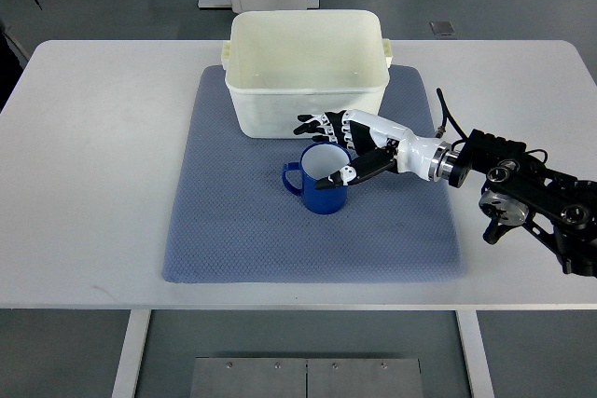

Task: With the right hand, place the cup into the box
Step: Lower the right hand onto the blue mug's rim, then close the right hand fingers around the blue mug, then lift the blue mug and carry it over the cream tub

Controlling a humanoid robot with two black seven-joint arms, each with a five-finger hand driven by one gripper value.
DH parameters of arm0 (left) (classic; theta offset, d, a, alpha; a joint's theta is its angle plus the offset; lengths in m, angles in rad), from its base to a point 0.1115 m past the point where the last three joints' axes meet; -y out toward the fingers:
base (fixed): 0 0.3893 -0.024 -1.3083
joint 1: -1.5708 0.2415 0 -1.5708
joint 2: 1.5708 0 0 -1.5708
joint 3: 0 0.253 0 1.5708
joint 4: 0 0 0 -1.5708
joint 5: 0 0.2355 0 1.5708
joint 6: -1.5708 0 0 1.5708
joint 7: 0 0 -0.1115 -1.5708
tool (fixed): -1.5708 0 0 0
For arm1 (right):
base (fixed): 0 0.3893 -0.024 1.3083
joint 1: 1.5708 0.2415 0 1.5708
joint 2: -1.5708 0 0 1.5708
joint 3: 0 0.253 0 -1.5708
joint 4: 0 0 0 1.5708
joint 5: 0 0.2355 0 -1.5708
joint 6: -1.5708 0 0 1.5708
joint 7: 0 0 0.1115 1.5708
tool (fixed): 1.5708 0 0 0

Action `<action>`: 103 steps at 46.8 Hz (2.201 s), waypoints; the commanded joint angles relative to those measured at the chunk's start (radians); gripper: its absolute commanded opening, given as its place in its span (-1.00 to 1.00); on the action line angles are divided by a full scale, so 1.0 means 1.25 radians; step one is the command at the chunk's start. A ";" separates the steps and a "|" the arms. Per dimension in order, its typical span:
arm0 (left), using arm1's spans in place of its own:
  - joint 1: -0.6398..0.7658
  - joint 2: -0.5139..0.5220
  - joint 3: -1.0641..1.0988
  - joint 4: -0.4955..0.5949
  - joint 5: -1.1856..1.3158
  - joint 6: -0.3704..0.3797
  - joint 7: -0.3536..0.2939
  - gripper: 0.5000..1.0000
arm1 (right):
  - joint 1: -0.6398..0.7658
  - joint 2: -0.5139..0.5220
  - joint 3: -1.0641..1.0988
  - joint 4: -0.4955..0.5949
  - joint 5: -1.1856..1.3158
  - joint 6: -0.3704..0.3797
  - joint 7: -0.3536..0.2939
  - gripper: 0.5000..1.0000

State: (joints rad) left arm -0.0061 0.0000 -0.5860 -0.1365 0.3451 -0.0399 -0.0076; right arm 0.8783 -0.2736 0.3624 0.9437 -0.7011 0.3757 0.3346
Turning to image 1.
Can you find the white plastic box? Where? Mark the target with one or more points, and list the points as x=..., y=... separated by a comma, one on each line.
x=285, y=63

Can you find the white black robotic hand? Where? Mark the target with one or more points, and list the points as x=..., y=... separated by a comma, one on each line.
x=381, y=145

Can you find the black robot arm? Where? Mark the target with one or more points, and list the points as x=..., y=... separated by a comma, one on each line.
x=558, y=209

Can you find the metal floor plate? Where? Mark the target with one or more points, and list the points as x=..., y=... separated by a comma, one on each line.
x=306, y=377

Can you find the white table leg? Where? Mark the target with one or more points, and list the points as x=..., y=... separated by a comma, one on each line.
x=132, y=352
x=478, y=373

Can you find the small grey floor plate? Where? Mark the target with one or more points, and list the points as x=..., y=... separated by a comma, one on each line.
x=442, y=28

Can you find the blue textured mat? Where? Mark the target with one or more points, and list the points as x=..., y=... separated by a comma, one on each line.
x=234, y=221

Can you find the blue enamel mug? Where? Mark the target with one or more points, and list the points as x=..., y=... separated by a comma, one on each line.
x=316, y=163

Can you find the left white table leg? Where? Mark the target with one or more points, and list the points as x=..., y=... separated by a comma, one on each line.
x=132, y=352

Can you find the right white table leg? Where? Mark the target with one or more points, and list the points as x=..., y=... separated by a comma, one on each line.
x=478, y=373

